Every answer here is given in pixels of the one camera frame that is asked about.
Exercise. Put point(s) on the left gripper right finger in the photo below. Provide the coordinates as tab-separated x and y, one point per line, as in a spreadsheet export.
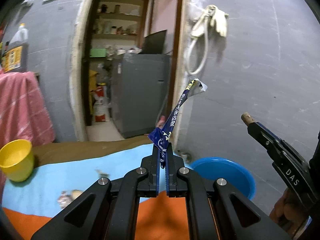
215	208

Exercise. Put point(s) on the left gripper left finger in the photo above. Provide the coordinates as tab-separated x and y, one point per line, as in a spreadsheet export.
108	209

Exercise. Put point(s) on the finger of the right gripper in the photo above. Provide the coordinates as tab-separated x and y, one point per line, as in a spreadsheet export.
270	142
268	136

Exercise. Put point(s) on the blue snack wrapper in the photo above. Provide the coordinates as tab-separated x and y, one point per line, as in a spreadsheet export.
160	136

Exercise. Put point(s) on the brown peanut shell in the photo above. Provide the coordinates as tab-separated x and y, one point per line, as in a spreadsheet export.
247	119

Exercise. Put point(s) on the person's right hand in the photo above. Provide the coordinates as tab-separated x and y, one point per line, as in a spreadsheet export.
289	213

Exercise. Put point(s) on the blue plastic bucket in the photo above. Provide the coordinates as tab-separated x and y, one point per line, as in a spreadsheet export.
214	168

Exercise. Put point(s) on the striped orange brown blue blanket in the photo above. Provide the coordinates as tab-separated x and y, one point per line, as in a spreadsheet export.
75	166

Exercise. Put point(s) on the red white sack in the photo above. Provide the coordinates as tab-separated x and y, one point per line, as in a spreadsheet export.
100	106

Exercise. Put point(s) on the yellow plastic bowl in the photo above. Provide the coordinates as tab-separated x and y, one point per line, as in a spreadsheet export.
17	160

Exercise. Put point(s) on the pink plaid cloth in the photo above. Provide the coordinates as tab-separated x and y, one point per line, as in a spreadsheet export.
23	111

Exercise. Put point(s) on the white rubber gloves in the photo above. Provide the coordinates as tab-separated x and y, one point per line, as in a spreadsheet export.
212	16

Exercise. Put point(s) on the black flat monitor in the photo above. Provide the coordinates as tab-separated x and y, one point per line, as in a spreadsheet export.
154	43

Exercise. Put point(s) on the green plastic box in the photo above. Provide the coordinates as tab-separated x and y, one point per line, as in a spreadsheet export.
98	53

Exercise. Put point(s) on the large cooking oil jug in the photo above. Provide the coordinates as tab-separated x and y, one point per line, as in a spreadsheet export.
15	56

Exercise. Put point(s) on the wooden shelf unit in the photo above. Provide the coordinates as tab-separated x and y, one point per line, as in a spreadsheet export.
119	23

